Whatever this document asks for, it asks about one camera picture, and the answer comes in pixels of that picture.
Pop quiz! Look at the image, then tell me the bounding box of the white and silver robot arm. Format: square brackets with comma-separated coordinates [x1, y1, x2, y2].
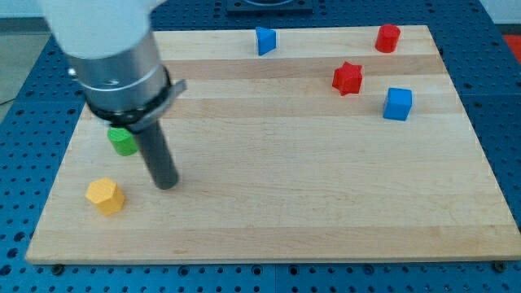
[37, 0, 186, 133]

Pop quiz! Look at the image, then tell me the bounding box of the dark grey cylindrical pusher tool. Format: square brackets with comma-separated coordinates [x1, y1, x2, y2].
[131, 121, 179, 190]

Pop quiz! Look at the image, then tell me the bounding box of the green cylinder block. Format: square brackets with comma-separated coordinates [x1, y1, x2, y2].
[107, 128, 138, 156]

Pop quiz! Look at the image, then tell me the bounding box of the red star block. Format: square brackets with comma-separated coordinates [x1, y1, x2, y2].
[332, 62, 363, 96]

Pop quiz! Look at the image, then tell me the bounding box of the light wooden board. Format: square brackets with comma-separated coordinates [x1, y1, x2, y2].
[26, 25, 520, 265]

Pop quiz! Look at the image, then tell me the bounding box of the red cylinder block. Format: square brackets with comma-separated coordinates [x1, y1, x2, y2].
[374, 24, 401, 53]

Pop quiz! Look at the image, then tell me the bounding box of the blue triangle block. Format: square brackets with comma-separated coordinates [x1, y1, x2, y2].
[255, 27, 277, 55]

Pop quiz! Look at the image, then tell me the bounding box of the blue cube block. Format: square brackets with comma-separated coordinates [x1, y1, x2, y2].
[383, 88, 413, 121]

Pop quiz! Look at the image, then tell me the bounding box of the yellow hexagon block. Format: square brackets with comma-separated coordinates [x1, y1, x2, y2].
[85, 177, 125, 216]

